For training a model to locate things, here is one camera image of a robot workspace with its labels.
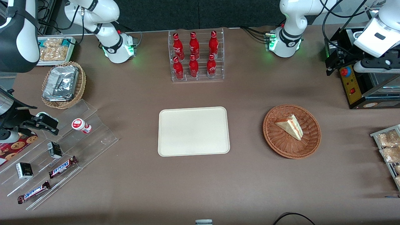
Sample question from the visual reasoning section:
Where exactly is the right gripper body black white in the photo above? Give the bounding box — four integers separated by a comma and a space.
0, 103, 38, 143

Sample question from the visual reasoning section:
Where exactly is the triangle sandwich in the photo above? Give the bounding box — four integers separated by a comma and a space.
275, 114, 304, 141

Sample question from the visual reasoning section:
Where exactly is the light wicker basket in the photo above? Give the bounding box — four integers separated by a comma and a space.
41, 61, 87, 109

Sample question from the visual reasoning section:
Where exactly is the tray of packaged snacks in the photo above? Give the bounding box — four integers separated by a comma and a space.
370, 124, 400, 192

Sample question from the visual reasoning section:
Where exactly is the white snack tray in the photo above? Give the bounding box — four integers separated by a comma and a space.
37, 36, 77, 67

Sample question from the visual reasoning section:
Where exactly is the round brown wicker basket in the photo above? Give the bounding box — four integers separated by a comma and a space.
262, 104, 322, 159

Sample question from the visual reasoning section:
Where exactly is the cream plastic tray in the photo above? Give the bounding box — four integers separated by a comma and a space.
158, 107, 231, 157

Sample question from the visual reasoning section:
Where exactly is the red cookie box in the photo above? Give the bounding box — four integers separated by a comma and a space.
0, 133, 39, 167

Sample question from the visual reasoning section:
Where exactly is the small red white bottle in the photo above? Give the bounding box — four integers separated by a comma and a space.
72, 118, 92, 134

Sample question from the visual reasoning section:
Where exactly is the black appliance with yellow panel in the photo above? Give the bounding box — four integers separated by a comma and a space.
324, 27, 400, 110

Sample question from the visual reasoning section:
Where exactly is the silver foil pack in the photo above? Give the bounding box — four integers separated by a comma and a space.
42, 65, 79, 102

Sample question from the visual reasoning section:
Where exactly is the small black white carton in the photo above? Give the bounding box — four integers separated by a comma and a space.
16, 162, 34, 180

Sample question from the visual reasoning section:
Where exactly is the snickers bar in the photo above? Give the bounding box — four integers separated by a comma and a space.
17, 181, 51, 204
48, 156, 79, 179

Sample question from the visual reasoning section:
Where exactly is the clear acrylic stepped stand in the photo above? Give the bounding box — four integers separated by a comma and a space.
0, 99, 119, 211

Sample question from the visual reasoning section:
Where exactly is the red cola bottle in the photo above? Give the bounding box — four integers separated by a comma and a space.
207, 54, 217, 78
189, 55, 199, 78
172, 32, 185, 60
208, 30, 219, 58
173, 56, 184, 80
189, 32, 200, 60

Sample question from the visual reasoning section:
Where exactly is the clear acrylic bottle rack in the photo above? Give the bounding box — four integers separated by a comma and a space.
168, 28, 225, 82

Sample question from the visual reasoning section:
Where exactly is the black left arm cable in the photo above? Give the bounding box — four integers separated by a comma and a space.
321, 0, 370, 57

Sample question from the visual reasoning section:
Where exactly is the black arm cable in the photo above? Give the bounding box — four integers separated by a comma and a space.
321, 0, 370, 57
38, 0, 86, 45

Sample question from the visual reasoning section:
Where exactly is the black cable bundle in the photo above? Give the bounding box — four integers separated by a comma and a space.
240, 26, 272, 43

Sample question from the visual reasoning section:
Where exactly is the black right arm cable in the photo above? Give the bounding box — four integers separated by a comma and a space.
38, 0, 86, 45

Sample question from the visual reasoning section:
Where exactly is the black cable loop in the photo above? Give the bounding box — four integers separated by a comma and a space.
272, 212, 316, 225

